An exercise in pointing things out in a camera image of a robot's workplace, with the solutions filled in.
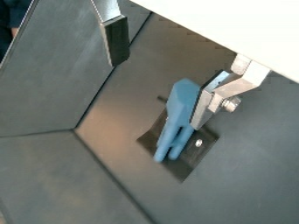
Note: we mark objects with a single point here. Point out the blue three prong object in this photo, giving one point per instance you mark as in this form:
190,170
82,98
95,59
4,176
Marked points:
177,129

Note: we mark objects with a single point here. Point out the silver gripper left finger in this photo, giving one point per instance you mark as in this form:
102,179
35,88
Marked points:
114,28

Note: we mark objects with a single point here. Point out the dark curved fixture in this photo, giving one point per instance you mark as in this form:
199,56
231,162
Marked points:
197,148

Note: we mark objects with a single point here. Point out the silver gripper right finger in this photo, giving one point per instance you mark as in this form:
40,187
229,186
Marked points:
222,90

